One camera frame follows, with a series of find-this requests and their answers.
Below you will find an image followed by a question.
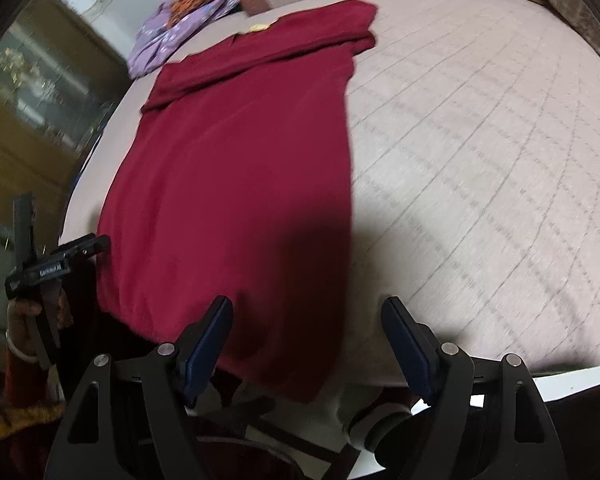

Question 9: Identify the wooden glass-door cabinet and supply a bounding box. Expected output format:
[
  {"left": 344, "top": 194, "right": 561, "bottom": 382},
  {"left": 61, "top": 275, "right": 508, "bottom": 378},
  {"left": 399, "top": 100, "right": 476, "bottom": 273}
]
[{"left": 0, "top": 0, "right": 131, "bottom": 346}]

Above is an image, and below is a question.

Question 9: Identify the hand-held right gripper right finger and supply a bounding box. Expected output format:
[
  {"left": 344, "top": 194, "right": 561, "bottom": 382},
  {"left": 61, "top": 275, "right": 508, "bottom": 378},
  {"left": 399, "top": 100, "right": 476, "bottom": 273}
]
[{"left": 381, "top": 296, "right": 568, "bottom": 480}]

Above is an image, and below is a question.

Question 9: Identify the dark red knit garment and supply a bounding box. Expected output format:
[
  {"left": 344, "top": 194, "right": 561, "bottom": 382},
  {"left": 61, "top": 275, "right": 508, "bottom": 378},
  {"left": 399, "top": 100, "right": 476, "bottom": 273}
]
[{"left": 96, "top": 0, "right": 379, "bottom": 403}]

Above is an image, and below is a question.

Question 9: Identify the person's left hand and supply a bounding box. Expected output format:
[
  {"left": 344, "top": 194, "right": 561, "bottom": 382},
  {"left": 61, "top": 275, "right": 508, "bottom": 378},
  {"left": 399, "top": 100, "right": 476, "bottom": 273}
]
[{"left": 6, "top": 284, "right": 75, "bottom": 363}]

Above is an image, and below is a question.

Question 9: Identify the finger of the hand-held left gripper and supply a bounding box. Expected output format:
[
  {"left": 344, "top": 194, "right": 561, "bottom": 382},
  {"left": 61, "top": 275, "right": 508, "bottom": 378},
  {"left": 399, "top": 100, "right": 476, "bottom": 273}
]
[
  {"left": 54, "top": 234, "right": 112, "bottom": 264},
  {"left": 12, "top": 192, "right": 35, "bottom": 266}
]

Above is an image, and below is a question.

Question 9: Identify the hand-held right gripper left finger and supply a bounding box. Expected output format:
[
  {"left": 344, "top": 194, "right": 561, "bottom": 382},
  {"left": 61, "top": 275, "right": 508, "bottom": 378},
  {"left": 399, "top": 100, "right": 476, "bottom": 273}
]
[{"left": 45, "top": 296, "right": 233, "bottom": 480}]

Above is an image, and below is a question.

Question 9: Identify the purple floral cloth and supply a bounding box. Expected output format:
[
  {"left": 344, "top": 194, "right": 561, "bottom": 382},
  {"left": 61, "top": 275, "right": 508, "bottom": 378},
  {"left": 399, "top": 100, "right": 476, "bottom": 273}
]
[{"left": 127, "top": 0, "right": 241, "bottom": 80}]

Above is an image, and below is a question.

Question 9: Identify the brown striped pillow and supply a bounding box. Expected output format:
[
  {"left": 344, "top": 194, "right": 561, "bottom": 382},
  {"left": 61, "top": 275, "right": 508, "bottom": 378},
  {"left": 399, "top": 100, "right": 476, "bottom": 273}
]
[{"left": 530, "top": 0, "right": 600, "bottom": 81}]

